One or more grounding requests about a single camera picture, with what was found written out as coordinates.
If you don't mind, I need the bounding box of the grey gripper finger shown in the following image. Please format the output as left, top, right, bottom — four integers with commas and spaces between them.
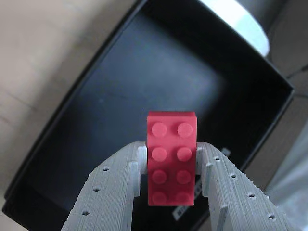
195, 141, 302, 231
60, 141, 148, 231

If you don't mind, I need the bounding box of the red lego block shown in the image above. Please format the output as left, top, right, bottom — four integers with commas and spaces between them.
146, 110, 199, 207

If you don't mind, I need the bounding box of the black rectangular bin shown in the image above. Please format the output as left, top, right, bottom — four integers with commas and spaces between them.
1, 0, 295, 231

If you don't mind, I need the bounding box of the white round cylinder object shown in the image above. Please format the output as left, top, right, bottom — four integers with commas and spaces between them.
199, 0, 270, 57

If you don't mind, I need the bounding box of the thin dark cable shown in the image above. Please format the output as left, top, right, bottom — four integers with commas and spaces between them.
285, 64, 308, 80

